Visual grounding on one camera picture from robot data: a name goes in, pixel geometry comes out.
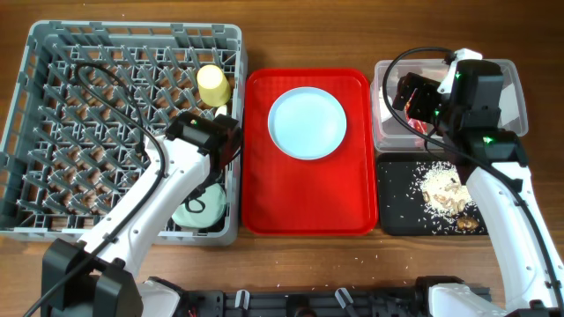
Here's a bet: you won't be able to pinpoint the mint green food bowl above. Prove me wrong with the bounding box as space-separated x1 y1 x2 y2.
172 183 226 229

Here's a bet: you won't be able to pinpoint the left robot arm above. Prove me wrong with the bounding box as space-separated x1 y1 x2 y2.
27 112 241 316

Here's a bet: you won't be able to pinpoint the clear plastic bin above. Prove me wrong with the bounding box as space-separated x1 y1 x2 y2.
370 59 529 152

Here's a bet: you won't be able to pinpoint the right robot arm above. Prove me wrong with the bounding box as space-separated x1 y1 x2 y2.
385 59 563 316

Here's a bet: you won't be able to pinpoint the grey dishwasher rack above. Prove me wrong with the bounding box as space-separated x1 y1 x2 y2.
1 20 248 241

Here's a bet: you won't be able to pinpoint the white napkin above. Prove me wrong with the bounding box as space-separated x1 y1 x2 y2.
377 61 399 122

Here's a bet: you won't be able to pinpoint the red snack wrapper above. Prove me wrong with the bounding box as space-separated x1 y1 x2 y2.
404 101 428 134

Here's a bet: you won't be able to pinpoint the yellow plastic cup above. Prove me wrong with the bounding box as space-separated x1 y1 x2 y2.
197 65 231 107

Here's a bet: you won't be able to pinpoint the white plastic spoon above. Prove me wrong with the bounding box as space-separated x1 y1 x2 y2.
215 105 227 117

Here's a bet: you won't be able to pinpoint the light blue plate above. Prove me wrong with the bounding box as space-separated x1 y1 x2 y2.
267 86 347 160

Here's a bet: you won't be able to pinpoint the black waste tray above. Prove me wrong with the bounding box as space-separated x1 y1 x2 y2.
376 153 487 236

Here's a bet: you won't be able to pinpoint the red plastic tray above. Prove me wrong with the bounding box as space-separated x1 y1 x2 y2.
241 68 378 236

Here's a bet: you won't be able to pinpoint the rice and food scraps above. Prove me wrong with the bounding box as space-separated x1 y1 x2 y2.
406 161 485 235

